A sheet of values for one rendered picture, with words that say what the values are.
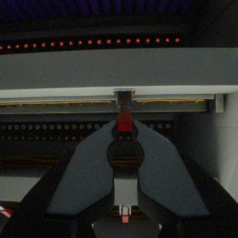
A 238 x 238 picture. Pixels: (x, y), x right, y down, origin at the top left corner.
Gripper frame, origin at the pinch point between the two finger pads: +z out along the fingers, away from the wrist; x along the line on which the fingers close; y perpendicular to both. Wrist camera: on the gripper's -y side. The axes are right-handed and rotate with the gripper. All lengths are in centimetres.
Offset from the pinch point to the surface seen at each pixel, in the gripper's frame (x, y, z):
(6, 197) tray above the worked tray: -21.5, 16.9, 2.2
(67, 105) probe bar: -9.2, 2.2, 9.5
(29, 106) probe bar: -16.9, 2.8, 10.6
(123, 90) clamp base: 0.0, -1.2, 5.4
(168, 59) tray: 5.1, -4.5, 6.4
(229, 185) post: 16.4, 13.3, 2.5
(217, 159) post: 15.9, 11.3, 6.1
